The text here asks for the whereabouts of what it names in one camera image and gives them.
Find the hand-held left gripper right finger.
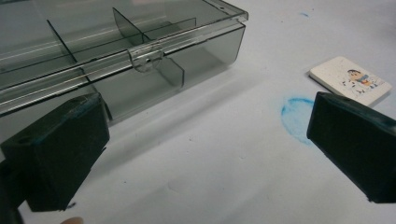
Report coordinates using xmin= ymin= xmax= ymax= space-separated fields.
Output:
xmin=306 ymin=91 xmax=396 ymax=204

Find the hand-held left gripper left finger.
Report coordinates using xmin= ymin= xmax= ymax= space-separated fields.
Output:
xmin=0 ymin=92 xmax=110 ymax=213

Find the white square cartoon-print eraser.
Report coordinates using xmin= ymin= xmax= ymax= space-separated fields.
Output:
xmin=308 ymin=56 xmax=393 ymax=106

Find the clear grey compartment box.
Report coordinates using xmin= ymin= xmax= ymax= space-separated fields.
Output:
xmin=0 ymin=0 xmax=249 ymax=125

